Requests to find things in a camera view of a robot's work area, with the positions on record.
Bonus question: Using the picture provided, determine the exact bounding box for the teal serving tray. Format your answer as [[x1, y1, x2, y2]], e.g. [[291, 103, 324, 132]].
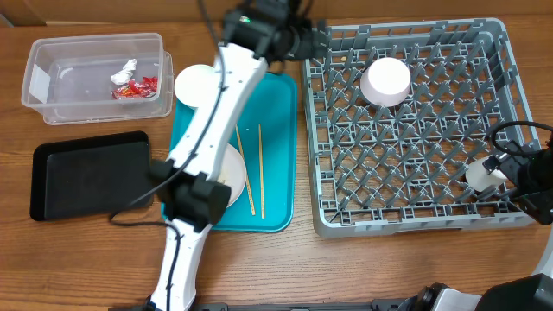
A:
[[160, 70, 299, 233]]

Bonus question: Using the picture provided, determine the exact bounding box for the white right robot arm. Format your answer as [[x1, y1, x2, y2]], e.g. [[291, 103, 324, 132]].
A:
[[475, 142, 552, 311]]

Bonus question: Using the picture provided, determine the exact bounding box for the black plastic tray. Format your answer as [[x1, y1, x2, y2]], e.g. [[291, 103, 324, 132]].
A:
[[29, 131, 153, 221]]

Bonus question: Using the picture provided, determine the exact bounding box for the clear plastic bin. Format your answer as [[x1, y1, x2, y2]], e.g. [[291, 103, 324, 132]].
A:
[[21, 33, 174, 125]]

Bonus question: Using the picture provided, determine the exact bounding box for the pink bowl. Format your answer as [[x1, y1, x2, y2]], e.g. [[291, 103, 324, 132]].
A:
[[359, 57, 411, 107]]

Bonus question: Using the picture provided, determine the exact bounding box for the wooden chopstick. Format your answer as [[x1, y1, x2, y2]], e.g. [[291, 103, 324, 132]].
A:
[[258, 124, 266, 219], [235, 125, 256, 216]]

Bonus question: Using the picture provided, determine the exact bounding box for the white bowl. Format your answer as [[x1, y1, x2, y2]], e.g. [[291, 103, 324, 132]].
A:
[[174, 64, 219, 110]]

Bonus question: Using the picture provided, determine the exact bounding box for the black base bar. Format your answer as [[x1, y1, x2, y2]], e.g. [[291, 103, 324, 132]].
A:
[[107, 297, 424, 311]]

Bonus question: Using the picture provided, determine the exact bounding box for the white cup in rack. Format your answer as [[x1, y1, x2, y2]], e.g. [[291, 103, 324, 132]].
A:
[[465, 156, 507, 192]]

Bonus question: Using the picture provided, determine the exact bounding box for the white tissue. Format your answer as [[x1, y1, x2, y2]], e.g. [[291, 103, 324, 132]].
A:
[[111, 59, 137, 86]]

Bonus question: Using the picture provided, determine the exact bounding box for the red snack wrapper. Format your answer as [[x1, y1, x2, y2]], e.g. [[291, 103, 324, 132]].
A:
[[111, 76, 158, 100]]

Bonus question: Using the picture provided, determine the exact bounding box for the right wooden chopstick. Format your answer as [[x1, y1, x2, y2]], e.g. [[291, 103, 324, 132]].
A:
[[258, 124, 266, 219]]

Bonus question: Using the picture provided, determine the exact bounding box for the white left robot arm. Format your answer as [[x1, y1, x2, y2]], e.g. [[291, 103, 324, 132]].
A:
[[145, 1, 329, 310]]

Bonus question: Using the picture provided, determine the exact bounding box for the left wooden chopstick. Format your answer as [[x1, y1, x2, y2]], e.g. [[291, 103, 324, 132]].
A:
[[235, 125, 256, 216]]

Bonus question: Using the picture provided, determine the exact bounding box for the white plate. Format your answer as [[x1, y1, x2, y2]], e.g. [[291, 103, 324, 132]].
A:
[[218, 143, 245, 207]]

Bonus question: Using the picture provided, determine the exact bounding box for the grey dishwasher rack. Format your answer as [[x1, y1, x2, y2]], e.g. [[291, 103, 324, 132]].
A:
[[302, 18, 531, 238]]

